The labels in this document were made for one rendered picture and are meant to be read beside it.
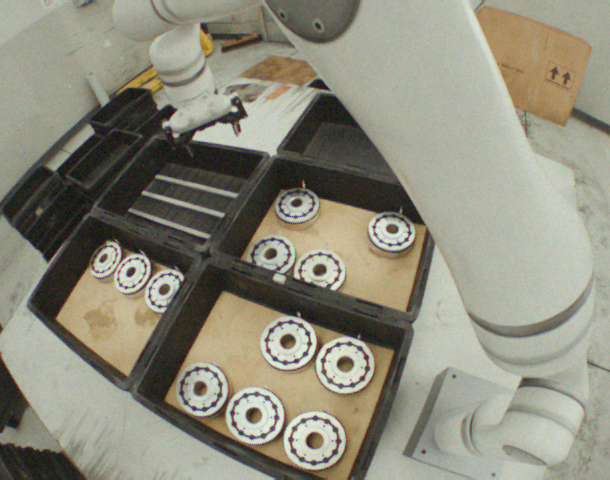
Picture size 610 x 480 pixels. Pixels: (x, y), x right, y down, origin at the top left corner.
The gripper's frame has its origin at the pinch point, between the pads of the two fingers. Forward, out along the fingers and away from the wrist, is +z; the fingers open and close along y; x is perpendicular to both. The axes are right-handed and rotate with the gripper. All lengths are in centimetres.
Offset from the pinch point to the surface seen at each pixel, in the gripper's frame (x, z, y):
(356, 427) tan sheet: 57, 6, -2
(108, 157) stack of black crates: -91, 88, 62
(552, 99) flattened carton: -31, 116, -273
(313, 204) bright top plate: 12.9, 18.6, -15.0
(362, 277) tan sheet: 32.9, 15.1, -16.4
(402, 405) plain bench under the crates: 62, 19, -13
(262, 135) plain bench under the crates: -33, 50, -17
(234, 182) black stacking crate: -5.2, 26.9, -0.5
